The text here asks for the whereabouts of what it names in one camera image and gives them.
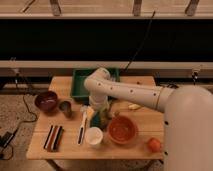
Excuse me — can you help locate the blue grey sponge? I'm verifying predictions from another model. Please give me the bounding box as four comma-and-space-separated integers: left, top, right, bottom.
90, 112, 101, 128

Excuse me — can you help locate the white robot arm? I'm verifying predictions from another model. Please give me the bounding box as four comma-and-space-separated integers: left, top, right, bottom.
84, 68, 213, 171

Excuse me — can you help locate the orange red bowl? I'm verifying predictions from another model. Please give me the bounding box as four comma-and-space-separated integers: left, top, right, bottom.
107, 116, 138, 145

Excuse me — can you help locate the dark red bowl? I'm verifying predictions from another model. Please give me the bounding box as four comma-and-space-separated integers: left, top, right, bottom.
34, 91, 58, 113

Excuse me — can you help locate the green plastic tray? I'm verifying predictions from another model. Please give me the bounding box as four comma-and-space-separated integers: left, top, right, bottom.
70, 68, 120, 104

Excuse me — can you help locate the green plastic cup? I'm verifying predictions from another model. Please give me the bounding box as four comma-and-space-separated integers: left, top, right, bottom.
87, 106, 95, 119

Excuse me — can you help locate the yellow banana piece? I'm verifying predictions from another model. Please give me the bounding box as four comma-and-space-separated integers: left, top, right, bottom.
128, 104, 141, 110

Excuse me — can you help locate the brown metal cup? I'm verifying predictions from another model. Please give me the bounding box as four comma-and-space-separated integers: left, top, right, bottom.
59, 101, 72, 118

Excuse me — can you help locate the white cup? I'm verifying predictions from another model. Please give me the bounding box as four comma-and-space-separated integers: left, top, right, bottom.
85, 127, 103, 147

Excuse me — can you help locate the orange fruit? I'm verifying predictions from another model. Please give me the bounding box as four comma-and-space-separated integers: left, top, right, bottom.
147, 138, 161, 153

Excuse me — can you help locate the striped red black block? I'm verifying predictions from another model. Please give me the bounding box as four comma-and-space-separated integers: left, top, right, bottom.
43, 125, 63, 152

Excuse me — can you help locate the black power adapter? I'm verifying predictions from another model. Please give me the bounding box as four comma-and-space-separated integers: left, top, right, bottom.
0, 130, 17, 148

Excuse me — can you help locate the black hanging cable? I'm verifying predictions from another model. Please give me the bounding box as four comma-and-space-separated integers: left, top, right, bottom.
120, 10, 157, 75

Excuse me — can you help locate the black cable on floor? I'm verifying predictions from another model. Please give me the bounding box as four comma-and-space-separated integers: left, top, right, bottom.
0, 71, 39, 161

